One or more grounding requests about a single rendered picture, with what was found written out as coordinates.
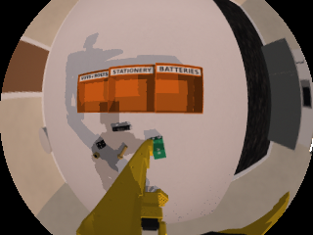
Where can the black die with white pips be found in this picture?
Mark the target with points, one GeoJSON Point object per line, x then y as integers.
{"type": "Point", "coordinates": [101, 144]}

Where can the orange labelled storage bins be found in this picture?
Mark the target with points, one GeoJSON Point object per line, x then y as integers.
{"type": "Point", "coordinates": [134, 91]}

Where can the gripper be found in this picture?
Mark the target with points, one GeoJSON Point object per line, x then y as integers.
{"type": "Point", "coordinates": [119, 211]}

